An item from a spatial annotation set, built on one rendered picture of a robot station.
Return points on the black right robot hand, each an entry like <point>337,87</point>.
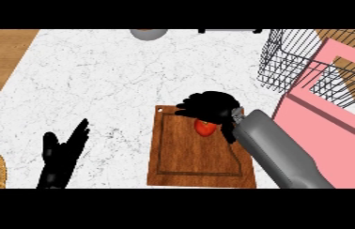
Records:
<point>211,106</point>

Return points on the tan wicker basket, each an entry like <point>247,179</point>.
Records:
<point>1,171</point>

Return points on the brown wooden cutting board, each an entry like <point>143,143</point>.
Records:
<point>198,154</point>

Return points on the red tomato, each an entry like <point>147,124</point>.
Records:
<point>204,128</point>

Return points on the grey round bowl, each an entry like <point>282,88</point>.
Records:
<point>147,33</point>

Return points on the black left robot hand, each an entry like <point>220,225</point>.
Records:
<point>57,157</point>

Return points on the pink placemat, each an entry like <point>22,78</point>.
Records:
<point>318,123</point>

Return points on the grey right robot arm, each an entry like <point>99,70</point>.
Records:
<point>276,153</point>

